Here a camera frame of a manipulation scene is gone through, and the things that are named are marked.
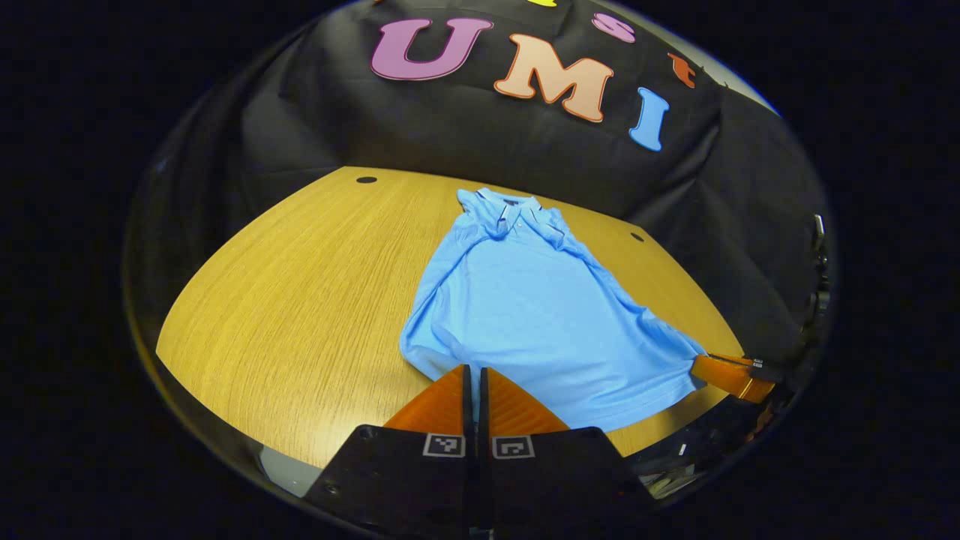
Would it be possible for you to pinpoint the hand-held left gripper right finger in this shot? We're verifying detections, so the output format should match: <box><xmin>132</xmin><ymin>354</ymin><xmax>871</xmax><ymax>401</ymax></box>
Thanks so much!
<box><xmin>480</xmin><ymin>366</ymin><xmax>655</xmax><ymax>537</ymax></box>

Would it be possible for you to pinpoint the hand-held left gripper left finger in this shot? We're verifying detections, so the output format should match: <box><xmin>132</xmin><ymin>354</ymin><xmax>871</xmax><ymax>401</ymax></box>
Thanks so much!
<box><xmin>304</xmin><ymin>364</ymin><xmax>475</xmax><ymax>537</ymax></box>

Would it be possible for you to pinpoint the light blue polo T-shirt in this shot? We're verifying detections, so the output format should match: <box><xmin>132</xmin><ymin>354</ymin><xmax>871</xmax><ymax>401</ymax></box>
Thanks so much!
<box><xmin>399</xmin><ymin>187</ymin><xmax>710</xmax><ymax>433</ymax></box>

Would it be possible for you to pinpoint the black backdrop cloth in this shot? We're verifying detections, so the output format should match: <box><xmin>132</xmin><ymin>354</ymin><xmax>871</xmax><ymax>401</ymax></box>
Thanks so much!
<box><xmin>124</xmin><ymin>0</ymin><xmax>833</xmax><ymax>368</ymax></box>

